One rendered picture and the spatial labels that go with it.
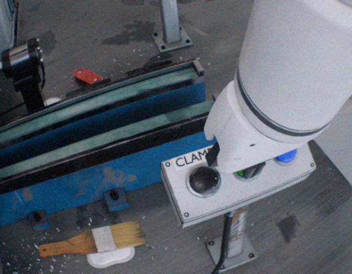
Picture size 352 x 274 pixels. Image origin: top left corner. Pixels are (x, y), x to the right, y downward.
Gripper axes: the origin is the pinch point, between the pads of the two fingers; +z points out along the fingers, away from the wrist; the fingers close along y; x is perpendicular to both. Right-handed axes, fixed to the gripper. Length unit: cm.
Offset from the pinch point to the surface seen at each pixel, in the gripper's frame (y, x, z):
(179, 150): 2.3, -11.9, 27.9
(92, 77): 12, -38, 43
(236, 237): -0.1, 6.1, 20.5
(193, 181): 6.1, -0.1, 1.7
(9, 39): 33, -60, 44
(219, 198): 4.0, 2.5, 2.4
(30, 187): 29.1, -12.6, 25.7
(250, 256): -2.5, 9.7, 26.5
